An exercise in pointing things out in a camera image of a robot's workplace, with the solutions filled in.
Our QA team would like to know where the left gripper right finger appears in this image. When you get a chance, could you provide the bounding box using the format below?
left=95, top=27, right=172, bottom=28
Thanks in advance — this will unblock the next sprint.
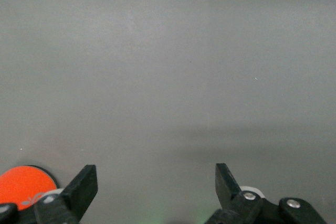
left=204, top=163, right=281, bottom=224

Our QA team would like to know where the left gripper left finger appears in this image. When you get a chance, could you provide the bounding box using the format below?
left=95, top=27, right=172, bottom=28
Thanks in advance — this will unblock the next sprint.
left=33, top=164, right=99, bottom=224

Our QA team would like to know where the orange cylindrical can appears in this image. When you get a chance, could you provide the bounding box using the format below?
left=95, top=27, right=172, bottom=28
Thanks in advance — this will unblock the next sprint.
left=0, top=165, right=60, bottom=211

